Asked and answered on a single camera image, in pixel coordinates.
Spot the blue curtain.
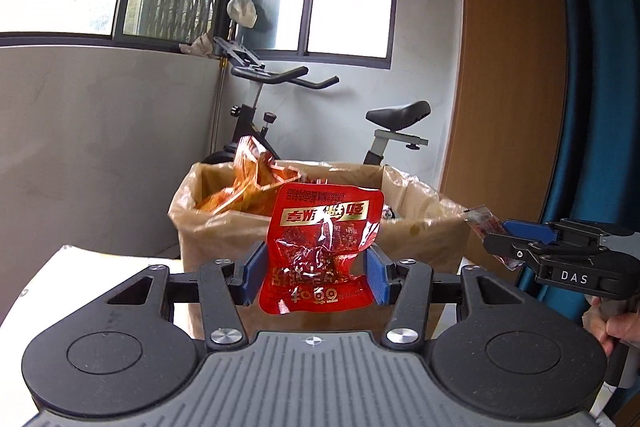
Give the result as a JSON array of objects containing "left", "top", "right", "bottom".
[{"left": 550, "top": 0, "right": 640, "bottom": 323}]

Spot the small red snack packet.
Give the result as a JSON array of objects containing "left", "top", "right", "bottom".
[{"left": 462, "top": 205, "right": 523, "bottom": 270}]

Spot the person's right hand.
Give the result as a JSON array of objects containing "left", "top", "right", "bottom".
[{"left": 582, "top": 301, "right": 640, "bottom": 355}]

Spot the checked floral tablecloth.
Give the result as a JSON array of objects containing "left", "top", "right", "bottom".
[{"left": 0, "top": 244, "right": 493, "bottom": 343}]

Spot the black exercise bike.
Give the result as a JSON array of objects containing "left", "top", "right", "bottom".
[{"left": 202, "top": 37, "right": 432, "bottom": 168}]

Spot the orange snack packet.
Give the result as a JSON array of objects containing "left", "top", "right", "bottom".
[{"left": 195, "top": 136, "right": 301, "bottom": 215}]

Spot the wooden panel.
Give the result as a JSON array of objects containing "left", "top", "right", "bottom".
[{"left": 440, "top": 0, "right": 568, "bottom": 228}]

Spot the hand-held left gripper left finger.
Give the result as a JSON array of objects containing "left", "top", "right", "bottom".
[{"left": 106, "top": 241, "right": 266, "bottom": 350}]

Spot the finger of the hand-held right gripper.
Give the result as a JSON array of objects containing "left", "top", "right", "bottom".
[
  {"left": 502, "top": 218, "right": 636, "bottom": 244},
  {"left": 482, "top": 232, "right": 551, "bottom": 269}
]

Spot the crumpled beige cloth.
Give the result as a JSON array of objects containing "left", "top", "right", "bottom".
[{"left": 179, "top": 33, "right": 218, "bottom": 56}]

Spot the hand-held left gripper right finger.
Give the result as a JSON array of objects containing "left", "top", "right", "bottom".
[{"left": 363, "top": 244, "right": 528, "bottom": 350}]

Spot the large red snack packet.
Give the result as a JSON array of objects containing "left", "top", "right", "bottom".
[{"left": 257, "top": 182, "right": 385, "bottom": 315}]

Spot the lined cardboard box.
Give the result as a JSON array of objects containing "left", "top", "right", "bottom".
[{"left": 167, "top": 161, "right": 472, "bottom": 342}]

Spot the vertical metal pipe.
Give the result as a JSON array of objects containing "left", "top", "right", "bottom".
[{"left": 212, "top": 59, "right": 226, "bottom": 155}]

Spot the white plastic bag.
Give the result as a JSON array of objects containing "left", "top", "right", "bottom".
[{"left": 226, "top": 0, "right": 258, "bottom": 28}]

